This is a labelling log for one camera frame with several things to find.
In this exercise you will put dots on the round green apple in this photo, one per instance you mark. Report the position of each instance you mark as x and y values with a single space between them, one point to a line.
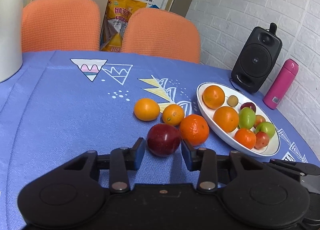
266 127

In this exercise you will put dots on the dark red plum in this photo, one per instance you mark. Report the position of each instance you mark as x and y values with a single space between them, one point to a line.
250 105
163 139

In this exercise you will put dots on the white thermos jug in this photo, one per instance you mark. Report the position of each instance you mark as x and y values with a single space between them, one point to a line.
10 33

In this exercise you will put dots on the white round plate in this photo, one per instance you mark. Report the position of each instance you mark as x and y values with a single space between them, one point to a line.
207 113

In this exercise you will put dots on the pink thermos bottle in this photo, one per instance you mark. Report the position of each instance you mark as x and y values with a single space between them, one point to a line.
281 84

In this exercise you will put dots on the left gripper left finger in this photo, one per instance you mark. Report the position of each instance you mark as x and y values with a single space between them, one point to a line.
121 160

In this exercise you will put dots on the small red-yellow plum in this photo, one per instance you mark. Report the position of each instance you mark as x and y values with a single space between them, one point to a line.
258 119

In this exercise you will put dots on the large orange front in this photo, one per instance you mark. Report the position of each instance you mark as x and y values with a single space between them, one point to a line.
213 97

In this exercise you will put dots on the small tan longan fruit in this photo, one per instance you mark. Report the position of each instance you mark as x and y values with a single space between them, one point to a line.
232 101

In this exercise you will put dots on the small mandarin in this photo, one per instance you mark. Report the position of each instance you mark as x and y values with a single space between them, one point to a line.
245 137

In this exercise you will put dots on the dark red plum front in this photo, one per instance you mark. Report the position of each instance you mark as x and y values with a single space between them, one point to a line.
250 105

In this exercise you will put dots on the blue patterned tablecloth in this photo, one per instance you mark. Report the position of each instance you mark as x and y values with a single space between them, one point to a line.
64 112

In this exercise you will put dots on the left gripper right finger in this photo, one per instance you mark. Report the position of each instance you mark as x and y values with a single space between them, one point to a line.
203 160

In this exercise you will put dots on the oblong green fruit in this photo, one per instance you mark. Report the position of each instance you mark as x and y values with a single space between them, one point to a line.
246 118

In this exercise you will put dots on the small orange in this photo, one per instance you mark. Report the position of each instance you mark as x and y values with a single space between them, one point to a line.
173 115
146 109

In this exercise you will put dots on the yellow snack bag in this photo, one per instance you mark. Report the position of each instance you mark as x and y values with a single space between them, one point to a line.
117 15

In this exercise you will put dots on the orange chair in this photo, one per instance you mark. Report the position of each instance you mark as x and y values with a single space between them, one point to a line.
68 25
161 33

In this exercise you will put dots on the bumpy mandarin orange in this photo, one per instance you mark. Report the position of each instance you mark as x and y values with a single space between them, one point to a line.
194 129

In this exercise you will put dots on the black speaker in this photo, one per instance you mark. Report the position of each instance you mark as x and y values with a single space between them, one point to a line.
257 58

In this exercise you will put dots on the right orange chair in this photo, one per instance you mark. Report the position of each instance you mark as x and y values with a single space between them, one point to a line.
161 33

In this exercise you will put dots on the left orange chair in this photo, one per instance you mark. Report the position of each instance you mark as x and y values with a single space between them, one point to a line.
68 25

